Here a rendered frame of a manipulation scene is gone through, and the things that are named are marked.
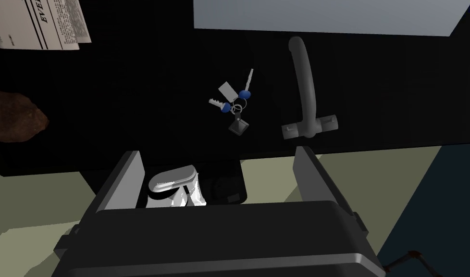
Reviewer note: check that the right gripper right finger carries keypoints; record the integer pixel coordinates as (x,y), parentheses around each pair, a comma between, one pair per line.
(310,177)

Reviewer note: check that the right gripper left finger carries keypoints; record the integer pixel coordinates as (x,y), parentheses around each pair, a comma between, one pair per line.
(123,184)

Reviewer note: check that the grey curved bar with crosspiece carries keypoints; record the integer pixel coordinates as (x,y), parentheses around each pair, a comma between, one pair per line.
(306,88)

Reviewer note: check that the black table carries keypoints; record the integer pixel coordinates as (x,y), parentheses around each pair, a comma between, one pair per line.
(142,96)

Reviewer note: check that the bunch of keys blue heads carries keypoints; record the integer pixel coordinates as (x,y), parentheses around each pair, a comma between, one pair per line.
(228,92)

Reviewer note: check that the brown bread loaf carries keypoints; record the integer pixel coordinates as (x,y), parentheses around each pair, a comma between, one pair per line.
(12,117)

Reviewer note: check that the pale grey flat slab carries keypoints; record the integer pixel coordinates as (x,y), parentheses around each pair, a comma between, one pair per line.
(319,15)

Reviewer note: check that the folded newspaper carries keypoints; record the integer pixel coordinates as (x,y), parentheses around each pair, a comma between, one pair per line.
(23,23)

